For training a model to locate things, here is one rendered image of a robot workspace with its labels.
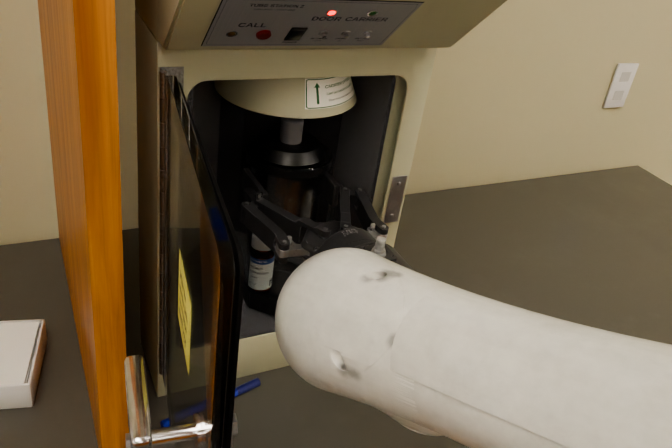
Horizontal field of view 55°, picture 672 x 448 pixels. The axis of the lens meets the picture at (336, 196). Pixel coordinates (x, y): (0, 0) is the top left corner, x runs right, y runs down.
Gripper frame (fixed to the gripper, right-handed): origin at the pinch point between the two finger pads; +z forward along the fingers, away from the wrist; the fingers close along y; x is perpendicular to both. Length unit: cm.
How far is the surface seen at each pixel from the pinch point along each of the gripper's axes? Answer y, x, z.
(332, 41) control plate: 1.8, -22.1, -10.7
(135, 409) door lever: 25.1, -0.5, -31.2
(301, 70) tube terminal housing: 3.0, -17.7, -6.7
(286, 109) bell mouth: 3.3, -12.3, -4.6
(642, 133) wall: -119, 18, 36
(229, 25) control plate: 13.2, -24.2, -12.8
